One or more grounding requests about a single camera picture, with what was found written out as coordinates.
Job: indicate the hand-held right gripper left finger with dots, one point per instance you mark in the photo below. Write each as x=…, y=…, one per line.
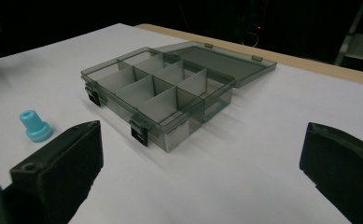
x=64, y=168

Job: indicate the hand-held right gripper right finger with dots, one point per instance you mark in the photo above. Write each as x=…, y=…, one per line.
x=344, y=161

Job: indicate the small blue plastic cap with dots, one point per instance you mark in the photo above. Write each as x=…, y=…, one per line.
x=35, y=126

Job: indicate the grey transparent compartment box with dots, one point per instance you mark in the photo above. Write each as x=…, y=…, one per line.
x=166, y=90

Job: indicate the grey metal stand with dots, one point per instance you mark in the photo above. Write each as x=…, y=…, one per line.
x=356, y=43

